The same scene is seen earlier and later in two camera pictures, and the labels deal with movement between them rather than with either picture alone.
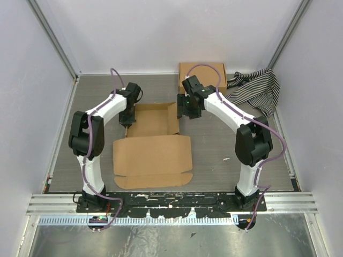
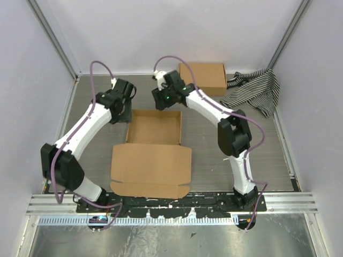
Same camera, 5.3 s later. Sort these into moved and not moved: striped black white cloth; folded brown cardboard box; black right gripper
Moved: black right gripper
Not moved: striped black white cloth; folded brown cardboard box
